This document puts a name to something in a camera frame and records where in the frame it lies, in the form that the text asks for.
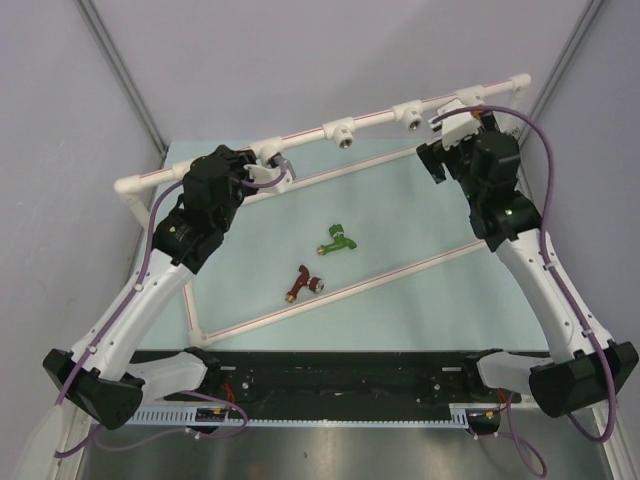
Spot white PVC pipe frame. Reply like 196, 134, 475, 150
114, 73, 531, 348

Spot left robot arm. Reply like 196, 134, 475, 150
43, 145, 257, 430

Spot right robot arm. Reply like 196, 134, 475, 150
416, 106, 639, 418

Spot green water faucet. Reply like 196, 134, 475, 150
316, 224, 357, 255

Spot dark red water faucet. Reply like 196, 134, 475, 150
285, 265, 324, 303

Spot light blue table mat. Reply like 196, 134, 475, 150
112, 138, 576, 354

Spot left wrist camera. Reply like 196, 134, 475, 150
244, 154, 296, 194

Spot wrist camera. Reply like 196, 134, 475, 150
244, 154, 296, 194
429, 99, 481, 150

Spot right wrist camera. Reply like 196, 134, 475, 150
429, 99, 481, 150

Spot aluminium frame post right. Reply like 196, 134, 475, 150
514, 0, 609, 151

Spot aluminium frame post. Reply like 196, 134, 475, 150
514, 0, 609, 151
73, 0, 168, 159

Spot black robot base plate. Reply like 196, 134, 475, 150
201, 351, 512, 424

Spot aluminium frame post left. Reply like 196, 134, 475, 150
73, 0, 168, 159

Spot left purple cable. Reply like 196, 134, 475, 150
53, 172, 291, 459

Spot purple cable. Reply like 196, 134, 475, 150
53, 172, 291, 459
430, 103, 619, 476

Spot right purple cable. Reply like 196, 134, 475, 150
430, 103, 619, 476

